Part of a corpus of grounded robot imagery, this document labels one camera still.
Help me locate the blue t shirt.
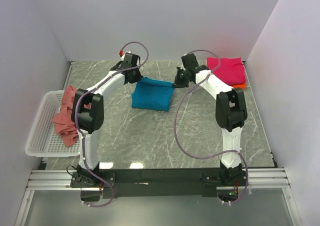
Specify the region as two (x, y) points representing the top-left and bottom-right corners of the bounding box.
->
(131, 77), (174, 112)

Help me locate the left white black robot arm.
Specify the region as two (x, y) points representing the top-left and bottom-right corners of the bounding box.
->
(71, 51), (142, 187)

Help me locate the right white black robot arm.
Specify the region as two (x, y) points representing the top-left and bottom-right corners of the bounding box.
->
(173, 53), (248, 186)

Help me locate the folded pink t shirt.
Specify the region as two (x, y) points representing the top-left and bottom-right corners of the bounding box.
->
(213, 57), (246, 86)

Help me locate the folded orange t shirt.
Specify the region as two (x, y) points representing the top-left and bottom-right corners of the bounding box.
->
(232, 82), (247, 90)

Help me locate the salmon crumpled t shirt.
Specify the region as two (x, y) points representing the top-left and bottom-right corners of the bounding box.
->
(52, 85), (78, 148)

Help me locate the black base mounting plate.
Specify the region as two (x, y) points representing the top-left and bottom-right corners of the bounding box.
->
(70, 166), (247, 199)

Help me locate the white plastic basket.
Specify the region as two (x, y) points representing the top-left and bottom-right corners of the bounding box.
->
(24, 90), (80, 158)

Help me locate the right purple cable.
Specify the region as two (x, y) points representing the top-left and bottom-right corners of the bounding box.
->
(173, 49), (250, 207)

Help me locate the purple cable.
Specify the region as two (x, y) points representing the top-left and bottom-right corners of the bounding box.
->
(74, 41), (150, 209)
(173, 49), (250, 207)

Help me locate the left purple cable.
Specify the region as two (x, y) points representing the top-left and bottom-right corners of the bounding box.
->
(74, 41), (150, 209)

